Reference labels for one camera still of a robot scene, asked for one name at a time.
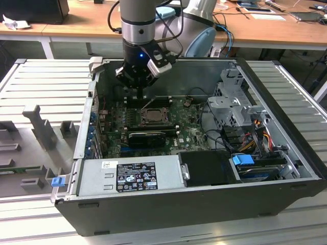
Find dark notebook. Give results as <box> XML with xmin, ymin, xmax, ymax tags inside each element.
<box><xmin>290</xmin><ymin>11</ymin><xmax>323</xmax><ymax>23</ymax></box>

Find CPU socket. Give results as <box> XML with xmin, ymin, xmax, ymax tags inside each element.
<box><xmin>139</xmin><ymin>107</ymin><xmax>171</xmax><ymax>125</ymax></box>

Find black computer box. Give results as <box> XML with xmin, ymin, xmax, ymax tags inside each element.
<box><xmin>0</xmin><ymin>0</ymin><xmax>70</xmax><ymax>25</ymax></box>

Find white paper sheet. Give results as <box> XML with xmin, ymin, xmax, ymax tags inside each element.
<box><xmin>250</xmin><ymin>12</ymin><xmax>287</xmax><ymax>21</ymax></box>

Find black phone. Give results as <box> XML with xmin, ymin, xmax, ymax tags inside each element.
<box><xmin>242</xmin><ymin>7</ymin><xmax>272</xmax><ymax>13</ymax></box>

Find black RAM slot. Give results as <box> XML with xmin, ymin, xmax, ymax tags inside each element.
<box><xmin>126</xmin><ymin>128</ymin><xmax>180</xmax><ymax>136</ymax></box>
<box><xmin>127</xmin><ymin>122</ymin><xmax>178</xmax><ymax>130</ymax></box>
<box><xmin>125</xmin><ymin>95</ymin><xmax>172</xmax><ymax>101</ymax></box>
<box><xmin>125</xmin><ymin>99</ymin><xmax>172</xmax><ymax>104</ymax></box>

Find hard disk drive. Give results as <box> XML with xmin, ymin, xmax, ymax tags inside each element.
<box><xmin>237</xmin><ymin>165</ymin><xmax>282</xmax><ymax>183</ymax></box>

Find white camera on black bracket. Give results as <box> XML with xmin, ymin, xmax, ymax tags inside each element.
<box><xmin>139</xmin><ymin>45</ymin><xmax>172</xmax><ymax>78</ymax></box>

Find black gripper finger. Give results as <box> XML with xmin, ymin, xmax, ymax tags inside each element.
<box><xmin>114</xmin><ymin>65</ymin><xmax>142</xmax><ymax>100</ymax></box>
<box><xmin>141</xmin><ymin>75</ymin><xmax>160</xmax><ymax>100</ymax></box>

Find crumpled white paper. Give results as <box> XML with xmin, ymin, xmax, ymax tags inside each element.
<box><xmin>2</xmin><ymin>14</ymin><xmax>32</xmax><ymax>31</ymax></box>

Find grey parts rack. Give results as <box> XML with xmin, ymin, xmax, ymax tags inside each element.
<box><xmin>0</xmin><ymin>104</ymin><xmax>82</xmax><ymax>199</ymax></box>

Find green RAM stick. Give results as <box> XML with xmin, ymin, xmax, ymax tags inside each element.
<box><xmin>0</xmin><ymin>165</ymin><xmax>41</xmax><ymax>176</ymax></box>

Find blue disk carrier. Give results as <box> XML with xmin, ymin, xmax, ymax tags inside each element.
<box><xmin>231</xmin><ymin>154</ymin><xmax>288</xmax><ymax>179</ymax></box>

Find metal socket cover frame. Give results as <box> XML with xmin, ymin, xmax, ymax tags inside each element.
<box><xmin>139</xmin><ymin>107</ymin><xmax>171</xmax><ymax>124</ymax></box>

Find green motherboard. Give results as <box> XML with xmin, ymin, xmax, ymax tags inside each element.
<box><xmin>98</xmin><ymin>95</ymin><xmax>218</xmax><ymax>159</ymax></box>

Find metal wire locking lever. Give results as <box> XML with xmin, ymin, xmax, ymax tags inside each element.
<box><xmin>142</xmin><ymin>96</ymin><xmax>157</xmax><ymax>111</ymax></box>

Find yellow red power wires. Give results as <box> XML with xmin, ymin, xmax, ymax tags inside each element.
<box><xmin>240</xmin><ymin>127</ymin><xmax>272</xmax><ymax>152</ymax></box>

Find grey power supply with label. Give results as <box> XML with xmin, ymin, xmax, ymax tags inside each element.
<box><xmin>75</xmin><ymin>155</ymin><xmax>191</xmax><ymax>198</ymax></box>

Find black plastic shroud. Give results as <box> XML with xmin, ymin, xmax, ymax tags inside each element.
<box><xmin>177</xmin><ymin>150</ymin><xmax>242</xmax><ymax>187</ymax></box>

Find black and grey PC case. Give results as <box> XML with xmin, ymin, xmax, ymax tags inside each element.
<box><xmin>50</xmin><ymin>56</ymin><xmax>327</xmax><ymax>237</ymax></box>

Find grey case latch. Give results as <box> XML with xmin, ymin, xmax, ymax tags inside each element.
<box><xmin>88</xmin><ymin>56</ymin><xmax>104</xmax><ymax>75</ymax></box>

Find grey metal drive cage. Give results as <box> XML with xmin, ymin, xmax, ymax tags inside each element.
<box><xmin>206</xmin><ymin>68</ymin><xmax>271</xmax><ymax>143</ymax></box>

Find blue cable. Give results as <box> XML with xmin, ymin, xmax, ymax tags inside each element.
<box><xmin>216</xmin><ymin>24</ymin><xmax>237</xmax><ymax>56</ymax></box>

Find black graphics card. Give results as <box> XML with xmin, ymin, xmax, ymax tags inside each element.
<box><xmin>127</xmin><ymin>131</ymin><xmax>167</xmax><ymax>149</ymax></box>

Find wooden desk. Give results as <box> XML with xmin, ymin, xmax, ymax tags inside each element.
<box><xmin>0</xmin><ymin>0</ymin><xmax>327</xmax><ymax>59</ymax></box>

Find silver topped CPU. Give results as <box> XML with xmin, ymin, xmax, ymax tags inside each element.
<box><xmin>145</xmin><ymin>110</ymin><xmax>166</xmax><ymax>121</ymax></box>

